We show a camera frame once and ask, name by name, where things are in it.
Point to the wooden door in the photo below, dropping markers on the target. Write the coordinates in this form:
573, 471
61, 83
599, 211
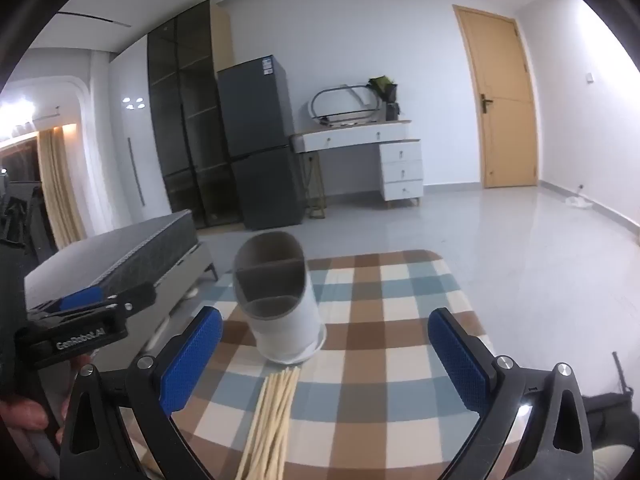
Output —
500, 110

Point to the dark glass cabinet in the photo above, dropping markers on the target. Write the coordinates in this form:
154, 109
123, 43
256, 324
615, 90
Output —
175, 110

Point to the beige curtain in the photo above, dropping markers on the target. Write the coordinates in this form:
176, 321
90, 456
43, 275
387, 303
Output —
57, 195

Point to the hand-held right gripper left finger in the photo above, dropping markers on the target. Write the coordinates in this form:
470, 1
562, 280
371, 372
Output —
192, 360

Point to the white vanity desk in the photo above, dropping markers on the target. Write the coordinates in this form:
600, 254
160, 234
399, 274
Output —
400, 160

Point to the dark grey refrigerator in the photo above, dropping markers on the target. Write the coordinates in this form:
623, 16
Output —
260, 160

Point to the plaid tablecloth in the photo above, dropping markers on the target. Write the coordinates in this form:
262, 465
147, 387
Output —
380, 340

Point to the thin black rod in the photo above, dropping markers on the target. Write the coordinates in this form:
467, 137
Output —
621, 372

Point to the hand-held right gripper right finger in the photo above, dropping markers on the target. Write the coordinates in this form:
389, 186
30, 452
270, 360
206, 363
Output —
457, 360

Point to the grey white utensil holder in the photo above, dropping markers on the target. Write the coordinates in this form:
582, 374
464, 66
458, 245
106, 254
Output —
295, 330

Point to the bundle of wooden chopsticks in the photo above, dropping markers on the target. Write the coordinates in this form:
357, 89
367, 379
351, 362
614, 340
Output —
272, 410

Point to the black metal rack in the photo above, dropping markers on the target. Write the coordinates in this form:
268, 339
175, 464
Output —
20, 205

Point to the green plant bouquet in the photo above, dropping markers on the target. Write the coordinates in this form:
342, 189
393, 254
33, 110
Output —
385, 90

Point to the oval mirror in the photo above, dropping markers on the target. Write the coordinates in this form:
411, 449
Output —
345, 102

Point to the person's left hand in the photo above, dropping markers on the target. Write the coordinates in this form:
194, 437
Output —
22, 414

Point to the grey quilted bed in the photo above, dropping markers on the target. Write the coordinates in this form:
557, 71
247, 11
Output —
115, 250

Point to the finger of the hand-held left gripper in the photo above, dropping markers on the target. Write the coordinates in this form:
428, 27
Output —
82, 299

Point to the white wardrobe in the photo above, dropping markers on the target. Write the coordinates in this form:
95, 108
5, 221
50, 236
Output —
135, 170

